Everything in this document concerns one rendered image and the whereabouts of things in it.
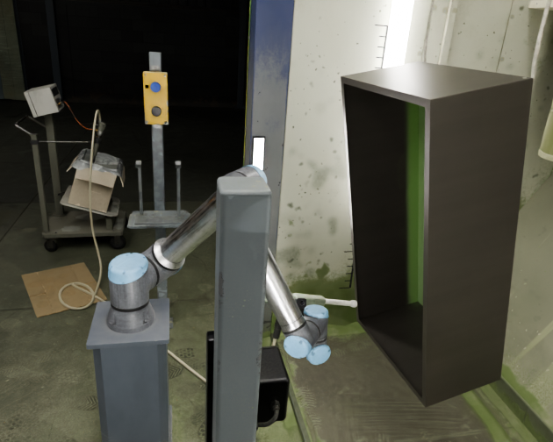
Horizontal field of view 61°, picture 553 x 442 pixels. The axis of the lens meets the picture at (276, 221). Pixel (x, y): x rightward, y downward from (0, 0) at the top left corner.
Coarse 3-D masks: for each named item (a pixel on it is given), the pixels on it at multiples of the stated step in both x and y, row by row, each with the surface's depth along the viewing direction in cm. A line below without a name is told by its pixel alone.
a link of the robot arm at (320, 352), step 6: (324, 342) 172; (312, 348) 171; (318, 348) 170; (324, 348) 171; (312, 354) 171; (318, 354) 171; (324, 354) 173; (312, 360) 172; (318, 360) 173; (324, 360) 174
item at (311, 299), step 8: (296, 296) 202; (304, 296) 204; (312, 296) 206; (320, 296) 209; (320, 304) 207; (336, 304) 212; (344, 304) 214; (352, 304) 215; (280, 328) 204; (272, 336) 206
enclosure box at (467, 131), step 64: (384, 128) 197; (448, 128) 135; (512, 128) 142; (384, 192) 209; (448, 192) 144; (512, 192) 152; (384, 256) 224; (448, 256) 155; (512, 256) 164; (384, 320) 231; (448, 320) 166; (448, 384) 180
